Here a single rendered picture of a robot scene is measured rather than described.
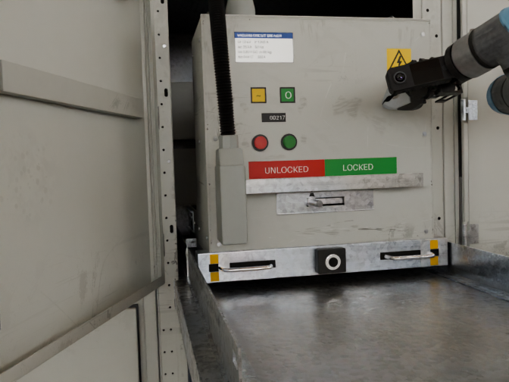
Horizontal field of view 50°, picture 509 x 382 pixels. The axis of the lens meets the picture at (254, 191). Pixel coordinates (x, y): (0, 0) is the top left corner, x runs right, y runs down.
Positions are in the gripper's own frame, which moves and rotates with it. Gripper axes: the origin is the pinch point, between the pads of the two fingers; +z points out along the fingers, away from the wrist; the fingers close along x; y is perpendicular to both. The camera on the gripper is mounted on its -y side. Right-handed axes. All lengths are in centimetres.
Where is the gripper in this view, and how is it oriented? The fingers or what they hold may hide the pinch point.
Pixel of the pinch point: (384, 102)
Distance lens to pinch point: 117.7
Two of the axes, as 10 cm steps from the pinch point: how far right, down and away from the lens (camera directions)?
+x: -1.6, -9.7, 1.9
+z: -4.3, 2.4, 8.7
